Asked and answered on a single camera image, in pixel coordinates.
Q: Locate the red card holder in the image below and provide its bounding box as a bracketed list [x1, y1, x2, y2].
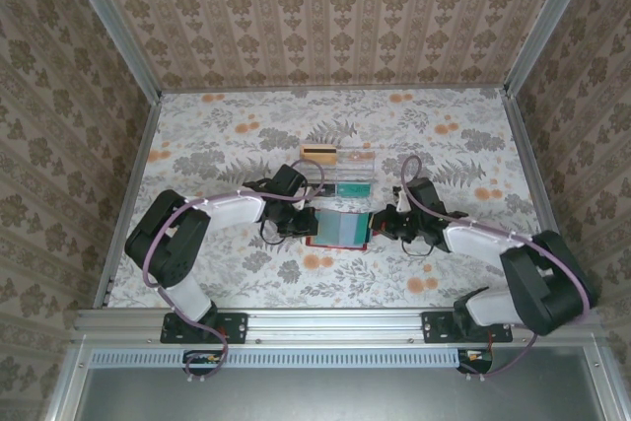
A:
[305, 208, 377, 251]

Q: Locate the orange card with black stripe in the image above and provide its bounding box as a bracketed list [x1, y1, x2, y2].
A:
[299, 144, 339, 167]

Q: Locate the grey VIP card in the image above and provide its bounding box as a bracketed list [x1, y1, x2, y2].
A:
[340, 212, 369, 246]

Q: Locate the clear acrylic card organizer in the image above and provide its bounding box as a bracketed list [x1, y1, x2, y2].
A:
[298, 143, 377, 200]

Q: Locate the black connector box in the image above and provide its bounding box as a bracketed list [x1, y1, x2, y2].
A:
[456, 349, 494, 376]
[182, 349, 231, 376]

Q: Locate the grey metal base panel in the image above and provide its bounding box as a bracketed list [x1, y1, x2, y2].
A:
[46, 366, 631, 421]

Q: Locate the thin black right gripper cable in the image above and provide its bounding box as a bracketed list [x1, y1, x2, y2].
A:
[401, 238, 438, 258]

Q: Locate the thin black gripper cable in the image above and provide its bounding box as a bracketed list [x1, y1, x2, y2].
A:
[401, 238, 438, 258]
[259, 217, 291, 246]

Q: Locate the thin black left gripper cable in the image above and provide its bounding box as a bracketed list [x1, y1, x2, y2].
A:
[259, 217, 291, 246]

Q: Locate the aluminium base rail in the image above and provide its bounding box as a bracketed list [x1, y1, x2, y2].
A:
[71, 307, 606, 346]

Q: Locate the aluminium table side rail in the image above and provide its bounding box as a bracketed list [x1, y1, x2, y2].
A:
[93, 94, 163, 310]
[502, 90, 561, 245]

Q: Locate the white slotted cable duct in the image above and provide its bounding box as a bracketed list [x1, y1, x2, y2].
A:
[91, 347, 494, 370]

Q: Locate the aluminium frame post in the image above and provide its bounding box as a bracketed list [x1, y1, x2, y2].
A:
[57, 0, 164, 103]
[503, 0, 606, 97]

